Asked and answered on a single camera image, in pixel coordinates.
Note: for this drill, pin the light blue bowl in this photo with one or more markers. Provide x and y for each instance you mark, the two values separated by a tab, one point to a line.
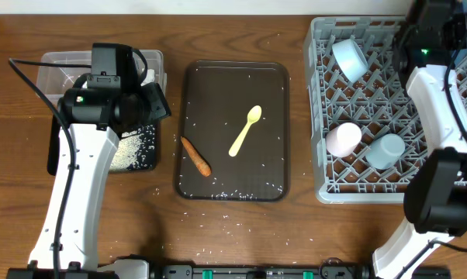
350	59

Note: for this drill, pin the light blue cup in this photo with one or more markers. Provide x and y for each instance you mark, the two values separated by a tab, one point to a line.
385	151

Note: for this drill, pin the orange carrot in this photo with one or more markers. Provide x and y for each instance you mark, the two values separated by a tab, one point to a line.
201	165

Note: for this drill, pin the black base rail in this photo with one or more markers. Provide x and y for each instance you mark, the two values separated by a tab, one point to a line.
325	272

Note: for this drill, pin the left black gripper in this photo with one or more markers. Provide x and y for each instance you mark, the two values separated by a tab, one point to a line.
156	102

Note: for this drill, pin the dark brown serving tray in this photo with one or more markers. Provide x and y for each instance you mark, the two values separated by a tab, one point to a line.
216	98

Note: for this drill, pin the pink cup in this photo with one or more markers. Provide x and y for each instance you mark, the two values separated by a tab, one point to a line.
342	140

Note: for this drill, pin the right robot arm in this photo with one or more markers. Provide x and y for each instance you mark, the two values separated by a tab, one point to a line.
435	202

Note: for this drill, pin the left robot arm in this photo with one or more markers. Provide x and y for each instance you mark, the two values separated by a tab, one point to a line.
92	120

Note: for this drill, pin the white tissue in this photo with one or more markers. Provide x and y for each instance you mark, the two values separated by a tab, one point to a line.
150	77

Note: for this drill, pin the heap of rice grains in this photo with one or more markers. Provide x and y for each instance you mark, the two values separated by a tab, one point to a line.
137	151

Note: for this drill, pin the grey dishwasher rack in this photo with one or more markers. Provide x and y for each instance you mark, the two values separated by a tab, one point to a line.
377	103

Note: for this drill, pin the pale yellow plastic spoon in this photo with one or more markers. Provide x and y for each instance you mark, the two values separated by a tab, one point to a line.
252	117

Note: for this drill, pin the black rectangular tray bin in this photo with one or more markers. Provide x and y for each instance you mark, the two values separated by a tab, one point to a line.
100	151

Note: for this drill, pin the clear plastic waste bin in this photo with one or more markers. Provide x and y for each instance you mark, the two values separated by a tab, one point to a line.
54	81

